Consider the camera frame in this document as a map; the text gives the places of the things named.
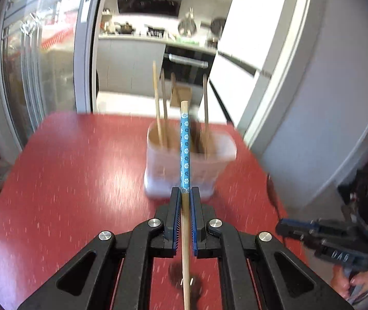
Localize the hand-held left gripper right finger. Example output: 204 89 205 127
190 187 355 310

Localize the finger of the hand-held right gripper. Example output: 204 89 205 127
276 218 325 243

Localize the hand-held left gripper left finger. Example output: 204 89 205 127
18 187 182 310

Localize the beige plastic utensil holder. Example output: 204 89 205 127
143 121 237 201

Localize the blue patterned wooden chopstick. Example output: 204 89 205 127
179 100 193 310

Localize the plain wooden chopstick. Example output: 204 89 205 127
160 69 171 150
202 73 211 153
152 60 165 146

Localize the person's right hand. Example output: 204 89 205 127
330 261 368 303

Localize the brown cardboard box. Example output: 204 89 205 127
170 85 193 107

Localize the white kitchen counter cabinet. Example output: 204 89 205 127
98 34 167 96

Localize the white refrigerator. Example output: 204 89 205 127
200 0 314 136

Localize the black frying pan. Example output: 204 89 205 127
145 25 167 38

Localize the round metal steamer rack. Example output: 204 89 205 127
209 17 227 37
177 8 198 36

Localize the sliding glass door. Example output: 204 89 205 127
0 0 105 151

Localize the clear door hook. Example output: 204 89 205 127
21 12 43 35

